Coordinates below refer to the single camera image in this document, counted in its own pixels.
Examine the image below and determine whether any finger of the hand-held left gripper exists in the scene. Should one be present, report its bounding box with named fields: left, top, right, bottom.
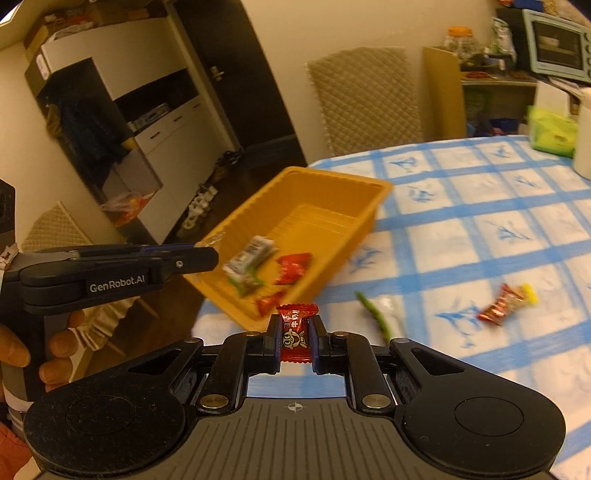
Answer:
left=69, top=244, right=206, bottom=254
left=18, top=247, right=219, bottom=282

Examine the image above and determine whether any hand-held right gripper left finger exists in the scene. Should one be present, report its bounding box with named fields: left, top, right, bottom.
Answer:
left=108, top=315, right=282, bottom=415

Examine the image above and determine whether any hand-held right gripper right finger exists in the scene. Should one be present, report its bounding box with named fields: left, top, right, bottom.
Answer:
left=310, top=315, right=481, bottom=412

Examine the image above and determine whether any small red candy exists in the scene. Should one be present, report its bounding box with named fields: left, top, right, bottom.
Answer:
left=276, top=302, right=320, bottom=364
left=255, top=290, right=287, bottom=318

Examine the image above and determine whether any long green snack packet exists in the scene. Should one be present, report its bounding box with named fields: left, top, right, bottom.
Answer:
left=355, top=290, right=403, bottom=344

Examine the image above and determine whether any silver candy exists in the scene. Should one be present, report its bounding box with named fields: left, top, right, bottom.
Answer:
left=223, top=234, right=279, bottom=278

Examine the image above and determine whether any small green snack packet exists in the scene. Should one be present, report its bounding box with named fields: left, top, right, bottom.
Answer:
left=229, top=273, right=265, bottom=297

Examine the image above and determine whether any red snack packet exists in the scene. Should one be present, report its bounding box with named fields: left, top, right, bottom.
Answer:
left=274, top=252, right=313, bottom=285

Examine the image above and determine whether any orange plastic tray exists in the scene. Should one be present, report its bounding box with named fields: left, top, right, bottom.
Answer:
left=193, top=166, right=394, bottom=332

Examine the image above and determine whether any dark red striped candy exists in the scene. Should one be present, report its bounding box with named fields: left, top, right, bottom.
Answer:
left=478, top=283, right=527, bottom=327

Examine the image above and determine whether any person's left hand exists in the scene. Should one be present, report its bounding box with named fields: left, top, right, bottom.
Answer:
left=0, top=308, right=86, bottom=393

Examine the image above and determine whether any row of shoes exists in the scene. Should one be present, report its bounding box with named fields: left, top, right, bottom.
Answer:
left=178, top=150, right=244, bottom=234

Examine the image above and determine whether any red white plastic bag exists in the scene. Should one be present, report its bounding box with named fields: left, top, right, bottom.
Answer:
left=99, top=191, right=156, bottom=228

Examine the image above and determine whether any white cabinet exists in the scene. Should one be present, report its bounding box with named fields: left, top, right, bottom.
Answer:
left=23, top=4, right=241, bottom=245

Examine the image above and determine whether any row of books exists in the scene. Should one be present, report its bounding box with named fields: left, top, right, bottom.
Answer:
left=127, top=102, right=169, bottom=132

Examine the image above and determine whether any dark blue coat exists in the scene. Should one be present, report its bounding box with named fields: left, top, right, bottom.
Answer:
left=46, top=99, right=139, bottom=185

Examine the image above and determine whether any blue checked tablecloth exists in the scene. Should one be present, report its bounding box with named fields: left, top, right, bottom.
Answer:
left=194, top=134, right=591, bottom=480

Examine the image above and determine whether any dark wooden door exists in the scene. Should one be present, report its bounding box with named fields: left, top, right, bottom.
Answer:
left=178, top=0, right=308, bottom=169

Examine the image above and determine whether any cardboard box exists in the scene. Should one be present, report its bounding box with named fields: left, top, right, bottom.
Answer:
left=23, top=0, right=109, bottom=63

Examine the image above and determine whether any wooden shelf unit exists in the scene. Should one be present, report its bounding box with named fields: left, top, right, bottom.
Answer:
left=423, top=45, right=591, bottom=139

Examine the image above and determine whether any blue basket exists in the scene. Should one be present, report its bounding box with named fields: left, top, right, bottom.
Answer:
left=488, top=119, right=522, bottom=136

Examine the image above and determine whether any green tissue box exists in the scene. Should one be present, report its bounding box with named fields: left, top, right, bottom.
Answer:
left=527, top=82, right=580, bottom=160

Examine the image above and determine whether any white insulated bottle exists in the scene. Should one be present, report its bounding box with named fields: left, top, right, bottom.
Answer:
left=573, top=87, right=591, bottom=181

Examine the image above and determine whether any clear jar orange lid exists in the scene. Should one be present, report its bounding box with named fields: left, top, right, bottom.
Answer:
left=444, top=26, right=482, bottom=65

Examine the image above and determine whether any green foil bag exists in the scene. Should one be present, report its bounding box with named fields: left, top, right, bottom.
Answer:
left=491, top=17, right=516, bottom=56

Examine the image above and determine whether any black appliance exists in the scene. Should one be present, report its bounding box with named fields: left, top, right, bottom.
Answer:
left=495, top=7, right=527, bottom=70

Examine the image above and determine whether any light blue toaster oven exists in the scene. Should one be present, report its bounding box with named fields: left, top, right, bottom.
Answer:
left=522, top=8, right=591, bottom=85

